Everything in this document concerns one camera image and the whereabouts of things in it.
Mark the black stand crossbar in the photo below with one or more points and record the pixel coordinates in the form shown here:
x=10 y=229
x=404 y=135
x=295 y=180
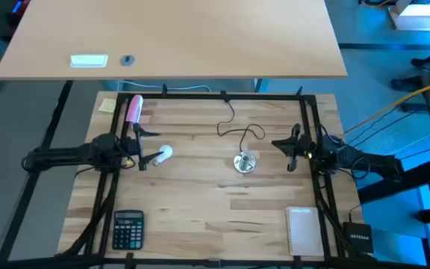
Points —
x=200 y=263

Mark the black aluminium table frame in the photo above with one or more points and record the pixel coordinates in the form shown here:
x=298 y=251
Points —
x=260 y=96

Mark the black Netgear network switch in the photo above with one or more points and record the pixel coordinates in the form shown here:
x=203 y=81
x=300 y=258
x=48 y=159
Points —
x=358 y=237

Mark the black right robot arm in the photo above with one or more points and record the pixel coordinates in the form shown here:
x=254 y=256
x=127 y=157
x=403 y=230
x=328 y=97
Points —
x=379 y=164

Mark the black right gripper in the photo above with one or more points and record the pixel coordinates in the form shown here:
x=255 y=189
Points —
x=304 y=143

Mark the black calculator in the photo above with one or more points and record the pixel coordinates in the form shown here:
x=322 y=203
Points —
x=128 y=231

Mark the white spiral notebook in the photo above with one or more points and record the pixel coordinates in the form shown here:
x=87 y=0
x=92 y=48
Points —
x=304 y=231

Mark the white box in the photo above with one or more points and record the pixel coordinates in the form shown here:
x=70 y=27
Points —
x=416 y=18

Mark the light wooden desk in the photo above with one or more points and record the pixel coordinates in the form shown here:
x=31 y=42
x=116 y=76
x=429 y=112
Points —
x=181 y=37

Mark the pink stapler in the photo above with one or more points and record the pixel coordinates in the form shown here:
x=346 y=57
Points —
x=134 y=108

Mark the black stand beam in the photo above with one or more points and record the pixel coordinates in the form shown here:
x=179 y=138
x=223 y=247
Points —
x=420 y=178
x=21 y=213

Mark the white lightbulb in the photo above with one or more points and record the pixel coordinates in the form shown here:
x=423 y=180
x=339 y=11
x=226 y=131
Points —
x=165 y=151

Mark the chrome lamp socket base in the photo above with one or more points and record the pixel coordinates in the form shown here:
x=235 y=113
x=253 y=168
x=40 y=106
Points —
x=245 y=163

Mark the yellow sticky note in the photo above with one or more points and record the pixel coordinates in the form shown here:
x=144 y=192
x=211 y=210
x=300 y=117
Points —
x=106 y=105

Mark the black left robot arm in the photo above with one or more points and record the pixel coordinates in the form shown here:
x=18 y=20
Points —
x=69 y=153

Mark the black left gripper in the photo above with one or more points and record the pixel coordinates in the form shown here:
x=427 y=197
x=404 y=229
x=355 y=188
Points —
x=129 y=147

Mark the person's foot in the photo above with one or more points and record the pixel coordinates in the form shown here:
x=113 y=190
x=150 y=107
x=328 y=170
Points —
x=405 y=84

